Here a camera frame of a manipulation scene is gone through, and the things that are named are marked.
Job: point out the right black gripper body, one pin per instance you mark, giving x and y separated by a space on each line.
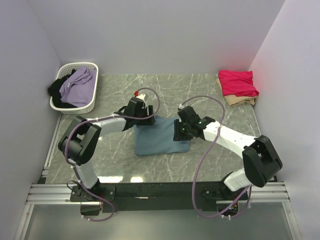
182 131

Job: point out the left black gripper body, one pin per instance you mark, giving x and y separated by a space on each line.
143 113

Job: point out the teal blue t shirt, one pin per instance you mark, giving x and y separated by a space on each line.
158 138

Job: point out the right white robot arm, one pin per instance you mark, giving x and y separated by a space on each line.
261 161

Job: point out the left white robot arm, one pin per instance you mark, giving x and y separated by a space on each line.
79 141

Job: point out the folded tan t shirt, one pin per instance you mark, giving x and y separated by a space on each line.
234 101

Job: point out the lilac t shirt in basket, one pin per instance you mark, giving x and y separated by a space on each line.
78 89

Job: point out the folded red t shirt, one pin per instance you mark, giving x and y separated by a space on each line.
238 83

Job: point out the white plastic laundry basket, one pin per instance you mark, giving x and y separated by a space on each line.
66 69

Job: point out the black garment in basket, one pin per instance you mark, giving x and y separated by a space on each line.
54 91

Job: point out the black base beam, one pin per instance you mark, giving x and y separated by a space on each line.
144 196

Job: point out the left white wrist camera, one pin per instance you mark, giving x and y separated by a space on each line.
142 96

